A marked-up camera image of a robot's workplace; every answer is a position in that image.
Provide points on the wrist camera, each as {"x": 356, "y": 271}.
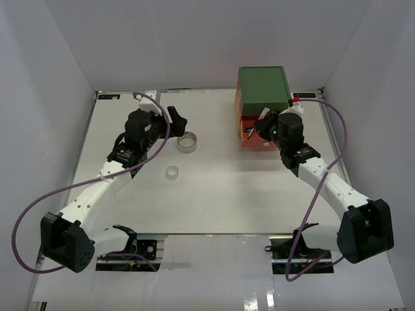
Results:
{"x": 295, "y": 106}
{"x": 146, "y": 104}

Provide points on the green drawer cabinet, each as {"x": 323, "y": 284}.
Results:
{"x": 260, "y": 84}

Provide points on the small clear tape roll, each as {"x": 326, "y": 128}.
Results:
{"x": 172, "y": 172}

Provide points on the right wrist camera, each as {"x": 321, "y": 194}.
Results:
{"x": 295, "y": 106}

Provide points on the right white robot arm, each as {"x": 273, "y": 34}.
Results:
{"x": 365, "y": 228}

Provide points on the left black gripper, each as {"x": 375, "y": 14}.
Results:
{"x": 177, "y": 127}

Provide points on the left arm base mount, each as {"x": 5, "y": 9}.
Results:
{"x": 143, "y": 256}

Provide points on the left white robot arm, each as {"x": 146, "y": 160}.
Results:
{"x": 67, "y": 237}

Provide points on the large tape roll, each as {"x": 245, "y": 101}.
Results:
{"x": 187, "y": 143}

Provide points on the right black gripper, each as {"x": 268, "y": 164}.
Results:
{"x": 262, "y": 126}

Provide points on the orange drawer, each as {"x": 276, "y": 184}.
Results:
{"x": 254, "y": 142}

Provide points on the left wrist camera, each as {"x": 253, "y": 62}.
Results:
{"x": 146, "y": 104}

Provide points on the green drawer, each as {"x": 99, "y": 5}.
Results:
{"x": 251, "y": 109}

